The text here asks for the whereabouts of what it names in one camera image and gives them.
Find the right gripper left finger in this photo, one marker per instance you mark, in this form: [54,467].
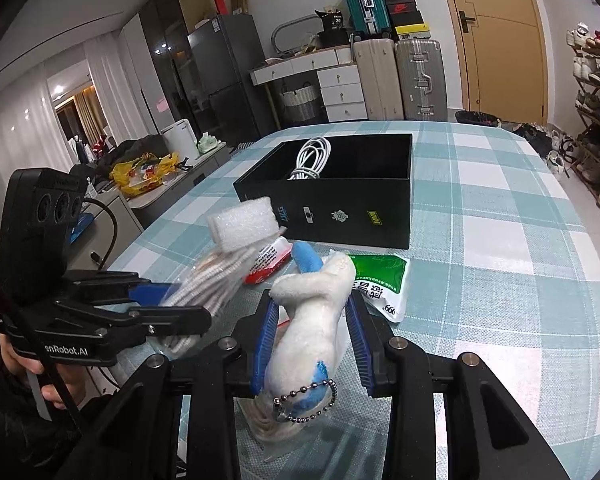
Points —
[136,436]

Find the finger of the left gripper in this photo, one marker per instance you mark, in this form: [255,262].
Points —
[168,321]
[152,294]

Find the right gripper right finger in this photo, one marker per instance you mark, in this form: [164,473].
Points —
[488,434]

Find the white blue plush toy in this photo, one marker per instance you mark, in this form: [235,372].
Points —
[299,379]

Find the white foam block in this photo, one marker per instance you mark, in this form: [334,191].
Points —
[243,225]

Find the red white tissue pack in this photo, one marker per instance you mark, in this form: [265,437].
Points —
[269,260]

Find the green white packet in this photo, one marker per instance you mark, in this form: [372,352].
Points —
[380,278]

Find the person's left hand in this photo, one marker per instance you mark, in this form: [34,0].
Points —
[72,376]

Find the grey side cabinet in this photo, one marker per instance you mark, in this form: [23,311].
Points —
[135,215]

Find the yellow plastic bag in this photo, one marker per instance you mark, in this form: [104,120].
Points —
[144,173]

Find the white trash bin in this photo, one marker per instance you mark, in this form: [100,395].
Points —
[180,138]

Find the green white sneaker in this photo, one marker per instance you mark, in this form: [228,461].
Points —
[208,143]

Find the checkered tablecloth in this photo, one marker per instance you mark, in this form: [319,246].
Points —
[501,265]

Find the dark refrigerator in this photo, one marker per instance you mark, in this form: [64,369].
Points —
[226,103]

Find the black cardboard box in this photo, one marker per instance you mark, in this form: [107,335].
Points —
[362,197]

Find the woven laundry basket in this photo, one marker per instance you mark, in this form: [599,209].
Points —
[300,105]

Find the white drawer desk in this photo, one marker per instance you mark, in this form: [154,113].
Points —
[334,74]

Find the wooden shoe rack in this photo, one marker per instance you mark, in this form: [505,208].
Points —
[585,44]

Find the black round basket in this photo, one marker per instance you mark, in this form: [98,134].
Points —
[477,119]

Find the beige suitcase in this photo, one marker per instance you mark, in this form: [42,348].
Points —
[375,60]

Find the teal suitcase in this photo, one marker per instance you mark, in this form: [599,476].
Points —
[370,18]

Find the silver suitcase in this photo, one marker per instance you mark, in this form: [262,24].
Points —
[422,79]

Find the stacked shoe boxes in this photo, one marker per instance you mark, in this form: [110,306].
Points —
[406,20]

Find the wooden door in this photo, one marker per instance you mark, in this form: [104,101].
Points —
[502,56]

